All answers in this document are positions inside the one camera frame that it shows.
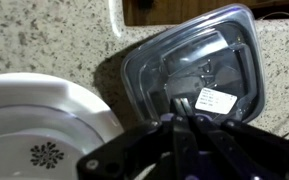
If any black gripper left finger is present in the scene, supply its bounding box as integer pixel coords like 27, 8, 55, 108
76, 97, 202, 180

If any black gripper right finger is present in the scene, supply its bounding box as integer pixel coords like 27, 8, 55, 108
183, 98, 289, 180

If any white plate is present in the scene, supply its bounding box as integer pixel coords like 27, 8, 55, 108
0, 72, 125, 180

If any white cable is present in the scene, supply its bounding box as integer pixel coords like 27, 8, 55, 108
259, 9, 289, 20

